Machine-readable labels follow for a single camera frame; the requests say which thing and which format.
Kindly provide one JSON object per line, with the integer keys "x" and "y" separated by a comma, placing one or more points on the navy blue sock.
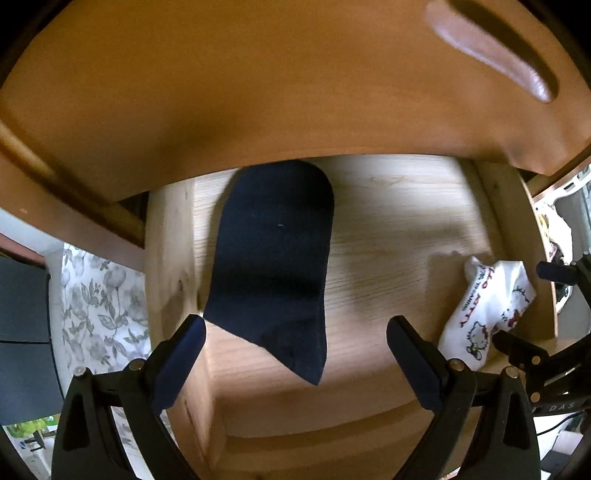
{"x": 272, "y": 254}

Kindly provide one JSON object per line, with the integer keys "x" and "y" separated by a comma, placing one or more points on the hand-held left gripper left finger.
{"x": 178, "y": 364}

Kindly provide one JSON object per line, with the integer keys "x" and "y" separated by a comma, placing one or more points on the wooden drawer with gap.
{"x": 277, "y": 92}

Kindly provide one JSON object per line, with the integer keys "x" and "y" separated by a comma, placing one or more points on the wooden sock drawer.
{"x": 392, "y": 240}

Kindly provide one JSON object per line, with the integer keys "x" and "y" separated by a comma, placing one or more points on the dark blue board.
{"x": 23, "y": 323}

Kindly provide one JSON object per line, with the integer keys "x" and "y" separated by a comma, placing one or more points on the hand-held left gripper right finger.
{"x": 415, "y": 364}

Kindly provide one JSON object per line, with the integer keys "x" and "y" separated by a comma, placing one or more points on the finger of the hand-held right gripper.
{"x": 558, "y": 272}
{"x": 517, "y": 348}

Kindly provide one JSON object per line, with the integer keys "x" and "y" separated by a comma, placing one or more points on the white cartoon print sock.
{"x": 475, "y": 314}

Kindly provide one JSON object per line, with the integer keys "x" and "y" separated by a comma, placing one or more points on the green printed item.
{"x": 32, "y": 427}

